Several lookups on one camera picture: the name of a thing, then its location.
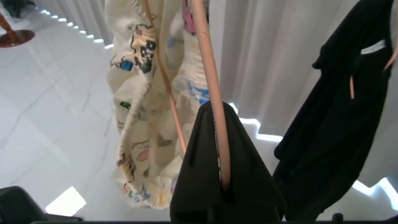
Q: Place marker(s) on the red round stand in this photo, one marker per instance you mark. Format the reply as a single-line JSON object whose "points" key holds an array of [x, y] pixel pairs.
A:
{"points": [[15, 39]]}

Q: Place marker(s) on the cream printed garment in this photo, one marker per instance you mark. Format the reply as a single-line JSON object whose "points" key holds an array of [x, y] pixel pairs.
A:
{"points": [[136, 124]]}

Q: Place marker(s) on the black garment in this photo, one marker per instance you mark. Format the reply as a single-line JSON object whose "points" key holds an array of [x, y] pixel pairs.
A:
{"points": [[335, 130]]}

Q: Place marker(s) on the pink clothes hanger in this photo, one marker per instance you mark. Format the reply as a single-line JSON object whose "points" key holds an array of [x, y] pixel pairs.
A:
{"points": [[352, 88], [211, 77]]}

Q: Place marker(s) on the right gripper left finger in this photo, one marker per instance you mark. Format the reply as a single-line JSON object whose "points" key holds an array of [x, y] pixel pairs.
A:
{"points": [[196, 180]]}

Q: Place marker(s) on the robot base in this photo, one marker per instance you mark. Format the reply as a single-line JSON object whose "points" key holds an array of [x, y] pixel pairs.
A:
{"points": [[18, 205]]}

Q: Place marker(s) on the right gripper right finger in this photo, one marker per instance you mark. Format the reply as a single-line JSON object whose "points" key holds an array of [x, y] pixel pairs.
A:
{"points": [[252, 186]]}

